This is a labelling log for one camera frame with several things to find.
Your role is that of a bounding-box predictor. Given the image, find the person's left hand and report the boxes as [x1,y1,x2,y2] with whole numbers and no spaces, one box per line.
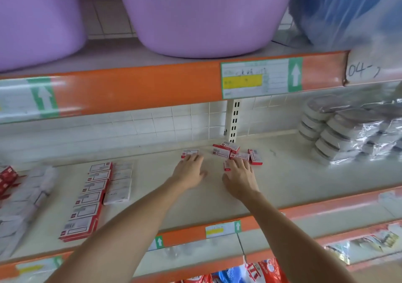
[170,154,207,193]

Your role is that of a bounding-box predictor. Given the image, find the person's right hand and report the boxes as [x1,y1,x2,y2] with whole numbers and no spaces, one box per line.
[222,158,260,200]

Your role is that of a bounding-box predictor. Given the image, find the pile of red white boxes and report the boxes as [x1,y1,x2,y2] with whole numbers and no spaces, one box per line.
[181,141,265,172]

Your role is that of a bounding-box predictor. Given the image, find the white shelf with orange edges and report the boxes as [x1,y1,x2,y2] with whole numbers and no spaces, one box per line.
[0,41,402,283]

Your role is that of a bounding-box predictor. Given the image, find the person's left forearm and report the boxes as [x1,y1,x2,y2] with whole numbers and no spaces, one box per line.
[47,182,189,283]

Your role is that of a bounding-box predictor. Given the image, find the person's right forearm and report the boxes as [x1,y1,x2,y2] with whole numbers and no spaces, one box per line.
[242,192,358,283]

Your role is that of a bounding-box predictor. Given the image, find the white perforated shelf upright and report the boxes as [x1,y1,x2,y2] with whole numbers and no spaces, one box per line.
[227,99,242,143]

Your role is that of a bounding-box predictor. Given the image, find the small price label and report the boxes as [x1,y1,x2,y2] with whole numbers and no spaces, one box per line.
[147,236,165,251]
[205,220,242,238]
[15,256,64,275]

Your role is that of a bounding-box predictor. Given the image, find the cluster of clear glasses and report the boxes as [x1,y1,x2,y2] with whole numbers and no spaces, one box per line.
[166,237,240,258]

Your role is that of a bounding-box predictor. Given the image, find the pile of large red bags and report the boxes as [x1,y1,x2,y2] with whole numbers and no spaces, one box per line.
[182,257,286,283]

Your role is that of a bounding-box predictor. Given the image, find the large label with green arrow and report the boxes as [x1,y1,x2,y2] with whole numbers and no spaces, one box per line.
[0,76,60,122]
[220,57,304,100]

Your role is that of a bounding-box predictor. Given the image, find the stacks of wrapped containers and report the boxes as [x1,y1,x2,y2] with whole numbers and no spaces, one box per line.
[298,94,402,164]

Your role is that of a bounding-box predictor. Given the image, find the purple plastic basin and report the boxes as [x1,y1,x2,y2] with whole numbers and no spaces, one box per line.
[113,0,301,59]
[0,0,88,73]

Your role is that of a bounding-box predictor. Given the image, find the blue plastic bag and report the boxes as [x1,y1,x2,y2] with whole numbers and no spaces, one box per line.
[289,0,402,51]

